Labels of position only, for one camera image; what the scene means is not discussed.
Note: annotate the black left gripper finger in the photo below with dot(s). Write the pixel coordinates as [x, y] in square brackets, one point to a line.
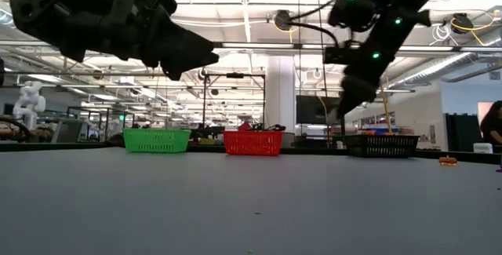
[176, 47]

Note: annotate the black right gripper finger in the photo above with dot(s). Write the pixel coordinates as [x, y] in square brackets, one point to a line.
[355, 92]

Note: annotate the orange translucent plastic pumpkin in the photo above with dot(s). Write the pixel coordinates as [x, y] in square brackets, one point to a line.
[448, 161]

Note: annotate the blue storage bins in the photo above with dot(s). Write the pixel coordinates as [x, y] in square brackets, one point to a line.
[376, 130]

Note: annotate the black monitor screen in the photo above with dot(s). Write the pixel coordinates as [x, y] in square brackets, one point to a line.
[313, 110]

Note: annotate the black plastic basket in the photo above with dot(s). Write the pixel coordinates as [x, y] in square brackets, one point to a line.
[382, 146]

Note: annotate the white building pillar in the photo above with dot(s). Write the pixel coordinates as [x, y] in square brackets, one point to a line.
[280, 90]

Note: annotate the white robot figure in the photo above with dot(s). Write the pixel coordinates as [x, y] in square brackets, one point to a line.
[29, 100]

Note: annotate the black workbench robot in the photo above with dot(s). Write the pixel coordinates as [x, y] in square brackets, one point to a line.
[272, 127]

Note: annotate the black workbench equipment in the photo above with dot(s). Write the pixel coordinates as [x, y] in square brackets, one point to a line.
[204, 133]

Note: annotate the grey box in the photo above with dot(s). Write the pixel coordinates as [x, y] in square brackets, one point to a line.
[70, 131]

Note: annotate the green plastic basket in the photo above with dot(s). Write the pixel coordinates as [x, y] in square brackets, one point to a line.
[157, 140]

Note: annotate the red plastic basket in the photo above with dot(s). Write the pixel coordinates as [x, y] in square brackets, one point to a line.
[253, 143]

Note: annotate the white container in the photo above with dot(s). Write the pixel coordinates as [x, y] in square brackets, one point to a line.
[482, 148]

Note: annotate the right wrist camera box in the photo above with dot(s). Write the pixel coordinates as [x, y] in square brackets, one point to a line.
[339, 55]

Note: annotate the black metal frame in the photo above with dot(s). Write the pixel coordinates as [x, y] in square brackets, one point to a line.
[235, 75]
[100, 107]

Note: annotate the black table frame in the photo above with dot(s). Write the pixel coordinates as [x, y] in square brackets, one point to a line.
[51, 146]

